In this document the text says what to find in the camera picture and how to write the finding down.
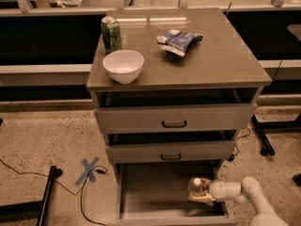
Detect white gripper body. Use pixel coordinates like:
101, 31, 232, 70
209, 180, 235, 202

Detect clear plastic water bottle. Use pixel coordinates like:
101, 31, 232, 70
188, 177, 206, 196

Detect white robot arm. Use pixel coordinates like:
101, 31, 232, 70
188, 176, 289, 226

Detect middle drawer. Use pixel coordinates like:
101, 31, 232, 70
105, 140, 235, 164

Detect open bottom drawer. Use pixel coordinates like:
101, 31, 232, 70
107, 161, 238, 226

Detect top drawer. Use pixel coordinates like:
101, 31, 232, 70
94, 104, 257, 134

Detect grey drawer cabinet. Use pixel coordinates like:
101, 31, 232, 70
86, 7, 273, 226

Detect black stand leg right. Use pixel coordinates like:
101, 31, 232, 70
251, 114, 301, 156

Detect black stand leg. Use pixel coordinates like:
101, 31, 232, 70
251, 114, 301, 156
0, 166, 62, 226

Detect black caster far right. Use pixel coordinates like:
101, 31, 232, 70
293, 173, 301, 186

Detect blue tape cross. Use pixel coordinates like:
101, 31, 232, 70
74, 157, 99, 186

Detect white bowl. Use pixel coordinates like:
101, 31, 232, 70
103, 50, 144, 84

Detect blue white snack bag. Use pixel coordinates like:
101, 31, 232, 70
156, 29, 203, 57

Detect black stand leg left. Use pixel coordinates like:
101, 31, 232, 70
0, 166, 62, 226

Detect green soda can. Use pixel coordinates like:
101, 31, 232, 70
101, 16, 122, 54

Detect black floor cable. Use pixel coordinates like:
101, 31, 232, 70
0, 157, 109, 226

